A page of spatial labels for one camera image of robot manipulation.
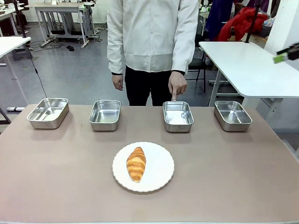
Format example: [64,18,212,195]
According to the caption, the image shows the black folding chair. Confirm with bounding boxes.
[186,34,209,93]

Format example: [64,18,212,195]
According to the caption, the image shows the person's right hand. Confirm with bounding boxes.
[112,74,124,91]

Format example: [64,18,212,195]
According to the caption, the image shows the dark blue garment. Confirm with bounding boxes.
[205,0,235,42]

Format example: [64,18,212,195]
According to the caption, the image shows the person's left hand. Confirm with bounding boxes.
[168,70,188,103]

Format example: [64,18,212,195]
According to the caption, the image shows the cream button jacket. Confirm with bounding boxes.
[107,0,199,76]

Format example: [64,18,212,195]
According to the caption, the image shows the small white desk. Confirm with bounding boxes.
[0,36,32,106]

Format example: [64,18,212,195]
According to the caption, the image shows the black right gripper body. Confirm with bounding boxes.
[288,42,299,61]

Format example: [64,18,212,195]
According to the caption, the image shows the black trousers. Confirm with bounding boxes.
[124,64,178,107]

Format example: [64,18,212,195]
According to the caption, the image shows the golden croissant bread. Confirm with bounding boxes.
[126,147,147,183]

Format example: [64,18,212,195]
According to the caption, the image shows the rectangular steel container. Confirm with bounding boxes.
[88,100,121,132]
[162,101,194,133]
[26,98,70,130]
[214,100,253,132]

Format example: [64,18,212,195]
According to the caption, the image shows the black clamp pole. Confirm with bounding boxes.
[244,0,261,44]

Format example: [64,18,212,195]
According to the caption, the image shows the black stand pole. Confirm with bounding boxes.
[13,0,27,38]

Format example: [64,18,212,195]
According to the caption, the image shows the grey metal workbench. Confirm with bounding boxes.
[24,1,99,49]

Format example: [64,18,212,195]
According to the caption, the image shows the white scalloped plate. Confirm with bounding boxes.
[112,141,175,193]

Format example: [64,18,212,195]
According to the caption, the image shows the red cloth heap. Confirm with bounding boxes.
[217,7,268,42]

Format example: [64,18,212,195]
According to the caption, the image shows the black floor cable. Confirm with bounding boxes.
[24,44,49,98]

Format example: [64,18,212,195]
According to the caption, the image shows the person's right forearm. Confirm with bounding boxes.
[107,39,127,76]

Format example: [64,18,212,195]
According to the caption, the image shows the large white side table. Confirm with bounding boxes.
[198,41,299,119]

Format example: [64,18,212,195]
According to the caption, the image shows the person's left forearm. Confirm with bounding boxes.
[171,32,199,76]

